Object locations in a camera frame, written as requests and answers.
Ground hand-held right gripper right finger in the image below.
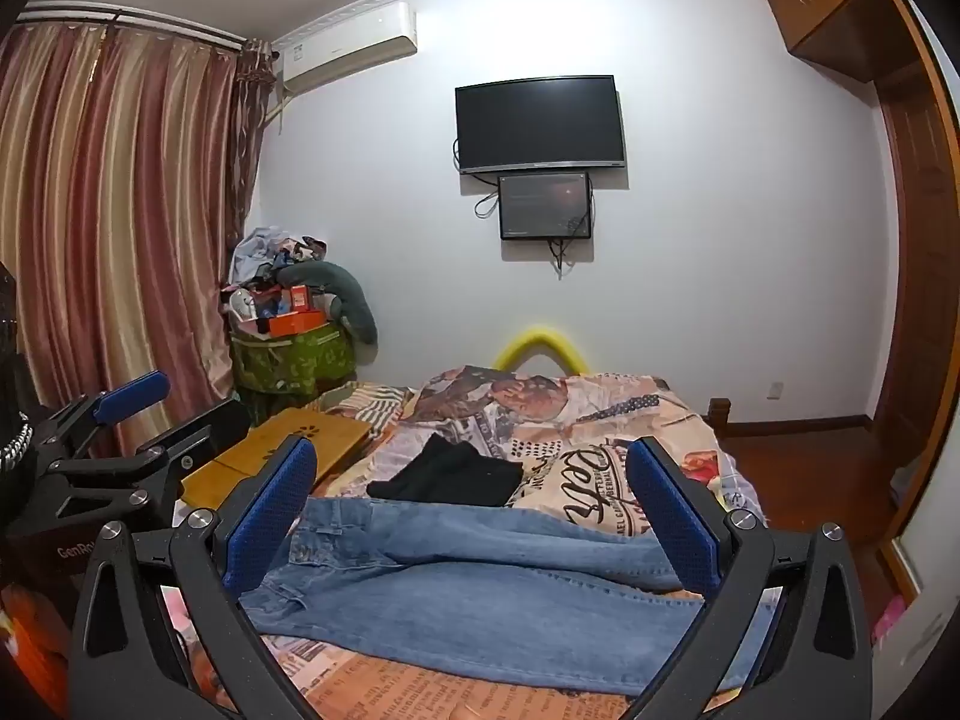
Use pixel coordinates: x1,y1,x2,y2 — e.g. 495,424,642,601
626,435,875,720

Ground wooden lap desk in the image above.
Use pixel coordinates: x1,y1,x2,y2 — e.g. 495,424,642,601
180,409,374,511

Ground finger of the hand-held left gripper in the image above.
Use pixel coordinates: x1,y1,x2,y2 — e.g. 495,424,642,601
45,397,252,512
31,370,172,467

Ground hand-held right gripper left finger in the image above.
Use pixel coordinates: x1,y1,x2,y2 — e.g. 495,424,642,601
67,436,320,720

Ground green patterned bag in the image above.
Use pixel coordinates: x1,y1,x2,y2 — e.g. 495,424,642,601
229,322,357,425

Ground curtain rail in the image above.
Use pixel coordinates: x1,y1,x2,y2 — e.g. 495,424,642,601
15,2,250,47

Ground blue denim pants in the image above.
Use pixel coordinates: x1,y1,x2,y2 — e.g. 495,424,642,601
240,496,773,698

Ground black folded garment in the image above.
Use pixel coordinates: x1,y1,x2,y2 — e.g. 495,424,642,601
367,433,524,509

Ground flat orange box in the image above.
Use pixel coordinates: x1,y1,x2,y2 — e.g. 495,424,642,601
266,313,332,339

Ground grey plush toy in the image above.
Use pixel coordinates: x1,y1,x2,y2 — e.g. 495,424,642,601
281,261,380,350

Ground small black wall monitor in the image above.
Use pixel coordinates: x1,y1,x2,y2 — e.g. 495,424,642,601
499,171,593,241

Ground pile of crumpled clothes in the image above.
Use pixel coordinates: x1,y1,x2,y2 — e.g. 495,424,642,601
229,227,329,287

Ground yellow foam arch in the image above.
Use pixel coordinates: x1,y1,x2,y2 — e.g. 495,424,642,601
493,325,590,376

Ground wooden overhead cabinet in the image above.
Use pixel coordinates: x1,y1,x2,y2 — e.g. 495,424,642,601
763,0,901,83

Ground printed blanket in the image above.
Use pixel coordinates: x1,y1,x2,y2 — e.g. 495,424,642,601
161,366,773,720

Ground striped pink curtain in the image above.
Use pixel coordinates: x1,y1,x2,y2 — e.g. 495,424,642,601
0,19,275,458

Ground wooden door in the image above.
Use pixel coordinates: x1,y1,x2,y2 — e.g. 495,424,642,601
870,0,960,593

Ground black wall television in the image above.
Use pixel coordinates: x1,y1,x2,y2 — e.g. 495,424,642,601
455,75,627,175

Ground white air conditioner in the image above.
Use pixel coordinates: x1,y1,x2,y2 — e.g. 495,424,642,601
271,1,418,97

